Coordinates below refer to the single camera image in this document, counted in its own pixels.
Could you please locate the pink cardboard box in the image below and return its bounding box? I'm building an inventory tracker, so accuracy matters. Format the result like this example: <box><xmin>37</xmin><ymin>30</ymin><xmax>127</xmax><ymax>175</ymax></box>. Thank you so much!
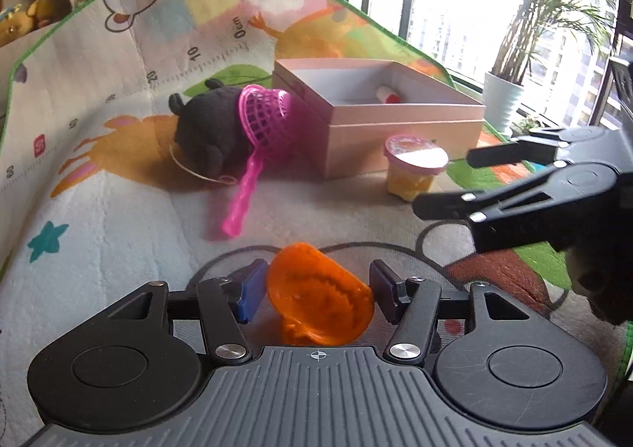
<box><xmin>272</xmin><ymin>58</ymin><xmax>486</xmax><ymax>181</ymax></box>

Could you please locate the black plush toy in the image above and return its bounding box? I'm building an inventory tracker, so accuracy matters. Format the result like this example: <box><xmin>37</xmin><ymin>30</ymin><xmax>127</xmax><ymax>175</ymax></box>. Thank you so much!
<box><xmin>168</xmin><ymin>78</ymin><xmax>248</xmax><ymax>183</ymax></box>

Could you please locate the orange scalloped toy cup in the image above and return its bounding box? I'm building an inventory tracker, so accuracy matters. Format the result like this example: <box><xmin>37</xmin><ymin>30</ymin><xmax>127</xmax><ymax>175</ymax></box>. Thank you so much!
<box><xmin>266</xmin><ymin>242</ymin><xmax>375</xmax><ymax>346</ymax></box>

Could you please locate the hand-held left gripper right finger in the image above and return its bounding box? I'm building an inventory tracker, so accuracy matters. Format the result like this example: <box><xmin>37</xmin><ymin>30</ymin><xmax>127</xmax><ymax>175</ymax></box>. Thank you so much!
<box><xmin>368</xmin><ymin>260</ymin><xmax>532</xmax><ymax>364</ymax></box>

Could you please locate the colourful printed play mat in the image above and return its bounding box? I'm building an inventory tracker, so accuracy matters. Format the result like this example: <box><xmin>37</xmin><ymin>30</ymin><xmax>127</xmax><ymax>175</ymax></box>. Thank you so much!
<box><xmin>0</xmin><ymin>0</ymin><xmax>633</xmax><ymax>433</ymax></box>

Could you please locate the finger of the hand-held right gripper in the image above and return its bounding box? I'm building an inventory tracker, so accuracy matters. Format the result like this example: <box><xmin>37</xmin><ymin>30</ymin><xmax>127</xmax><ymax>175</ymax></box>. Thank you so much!
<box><xmin>467</xmin><ymin>127</ymin><xmax>619</xmax><ymax>169</ymax></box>
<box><xmin>413</xmin><ymin>165</ymin><xmax>574</xmax><ymax>253</ymax></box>

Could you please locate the pink toy net scoop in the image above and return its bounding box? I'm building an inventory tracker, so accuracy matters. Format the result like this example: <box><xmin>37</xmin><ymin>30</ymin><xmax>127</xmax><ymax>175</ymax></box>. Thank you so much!
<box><xmin>221</xmin><ymin>85</ymin><xmax>292</xmax><ymax>239</ymax></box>

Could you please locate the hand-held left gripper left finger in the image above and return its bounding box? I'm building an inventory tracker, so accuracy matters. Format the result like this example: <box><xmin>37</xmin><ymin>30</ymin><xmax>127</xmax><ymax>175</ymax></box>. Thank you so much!
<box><xmin>106</xmin><ymin>259</ymin><xmax>270</xmax><ymax>364</ymax></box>

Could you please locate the potted palm in white pot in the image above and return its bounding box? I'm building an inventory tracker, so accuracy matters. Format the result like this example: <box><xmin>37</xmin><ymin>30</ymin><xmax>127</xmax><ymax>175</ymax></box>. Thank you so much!
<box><xmin>482</xmin><ymin>0</ymin><xmax>624</xmax><ymax>134</ymax></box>

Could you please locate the yellow cup with pink lid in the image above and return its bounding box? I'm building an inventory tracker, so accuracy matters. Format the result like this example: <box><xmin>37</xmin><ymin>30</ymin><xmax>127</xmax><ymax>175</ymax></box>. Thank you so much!
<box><xmin>383</xmin><ymin>133</ymin><xmax>450</xmax><ymax>203</ymax></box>

